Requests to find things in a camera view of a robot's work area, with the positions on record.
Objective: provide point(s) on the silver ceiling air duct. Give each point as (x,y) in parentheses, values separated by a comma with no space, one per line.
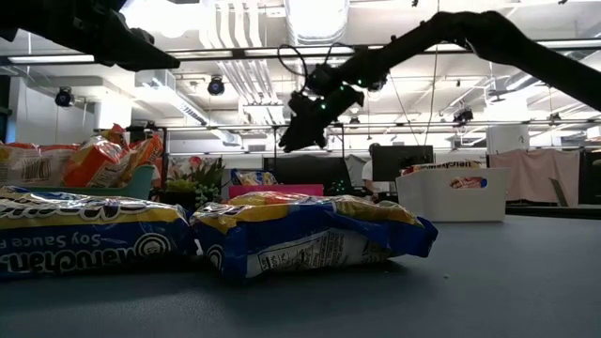
(317,19)

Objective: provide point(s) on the potted green succulent plant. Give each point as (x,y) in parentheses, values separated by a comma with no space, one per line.
(202,185)

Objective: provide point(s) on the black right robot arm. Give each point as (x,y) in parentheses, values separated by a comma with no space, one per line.
(493,37)

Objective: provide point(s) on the white plastic bin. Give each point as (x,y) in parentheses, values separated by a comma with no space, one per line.
(432,202)

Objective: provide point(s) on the distant black metal frame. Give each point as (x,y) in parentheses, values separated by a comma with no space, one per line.
(308,125)

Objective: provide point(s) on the person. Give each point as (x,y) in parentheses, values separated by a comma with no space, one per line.
(367,171)

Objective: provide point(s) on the pink cloth partition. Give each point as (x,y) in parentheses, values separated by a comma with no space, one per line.
(535,173)

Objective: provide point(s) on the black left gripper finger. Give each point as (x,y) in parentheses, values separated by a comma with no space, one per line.
(136,54)

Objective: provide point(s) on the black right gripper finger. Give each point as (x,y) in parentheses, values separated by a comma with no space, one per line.
(295,138)
(317,137)

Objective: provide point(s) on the black table frame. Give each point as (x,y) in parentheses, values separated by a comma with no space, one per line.
(554,212)

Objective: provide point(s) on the black monitor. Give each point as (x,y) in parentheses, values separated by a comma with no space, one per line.
(404,164)
(590,173)

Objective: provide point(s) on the black ceiling-mounted camera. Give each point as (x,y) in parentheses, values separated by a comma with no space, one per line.
(463,116)
(379,85)
(64,97)
(216,87)

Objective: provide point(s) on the white pillar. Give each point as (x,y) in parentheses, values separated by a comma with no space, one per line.
(507,141)

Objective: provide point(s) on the red plastic bin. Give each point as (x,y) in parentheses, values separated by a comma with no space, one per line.
(282,190)

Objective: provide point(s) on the teal plastic bin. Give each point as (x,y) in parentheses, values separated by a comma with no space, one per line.
(141,185)

